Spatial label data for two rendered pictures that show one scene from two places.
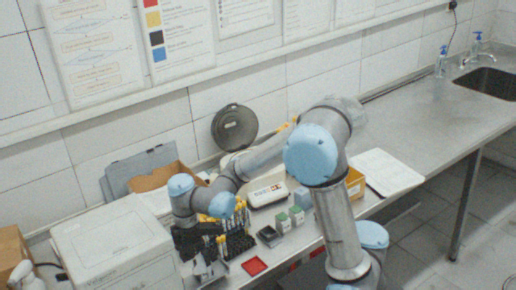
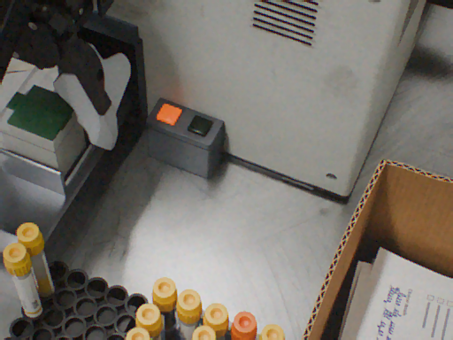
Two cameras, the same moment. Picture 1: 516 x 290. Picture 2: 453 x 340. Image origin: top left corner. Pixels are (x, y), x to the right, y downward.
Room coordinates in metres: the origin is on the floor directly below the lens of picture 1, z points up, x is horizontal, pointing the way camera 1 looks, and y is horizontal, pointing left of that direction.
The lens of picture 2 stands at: (1.44, 0.08, 1.52)
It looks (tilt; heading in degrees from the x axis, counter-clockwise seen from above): 56 degrees down; 145
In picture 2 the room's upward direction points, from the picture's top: 3 degrees clockwise
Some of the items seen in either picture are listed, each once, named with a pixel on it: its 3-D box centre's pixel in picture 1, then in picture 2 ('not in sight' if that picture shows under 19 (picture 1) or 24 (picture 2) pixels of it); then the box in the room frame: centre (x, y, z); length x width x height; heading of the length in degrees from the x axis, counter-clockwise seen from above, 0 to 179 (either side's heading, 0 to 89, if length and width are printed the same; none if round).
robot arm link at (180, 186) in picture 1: (183, 195); not in sight; (1.01, 0.22, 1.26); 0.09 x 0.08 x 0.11; 63
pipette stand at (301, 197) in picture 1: (306, 197); not in sight; (1.38, -0.18, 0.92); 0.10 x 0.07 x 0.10; 130
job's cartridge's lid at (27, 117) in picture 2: not in sight; (39, 111); (1.03, 0.20, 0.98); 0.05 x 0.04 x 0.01; 33
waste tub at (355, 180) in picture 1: (342, 184); not in sight; (1.45, -0.34, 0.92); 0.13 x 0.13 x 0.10; 31
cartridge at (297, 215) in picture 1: (296, 215); not in sight; (1.29, -0.13, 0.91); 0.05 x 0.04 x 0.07; 33
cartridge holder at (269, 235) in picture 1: (268, 234); not in sight; (1.22, -0.02, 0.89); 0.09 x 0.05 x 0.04; 36
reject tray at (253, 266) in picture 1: (254, 265); not in sight; (1.09, 0.04, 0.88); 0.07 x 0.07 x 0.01; 33
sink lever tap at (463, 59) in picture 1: (481, 59); not in sight; (2.61, -1.47, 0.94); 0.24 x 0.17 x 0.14; 33
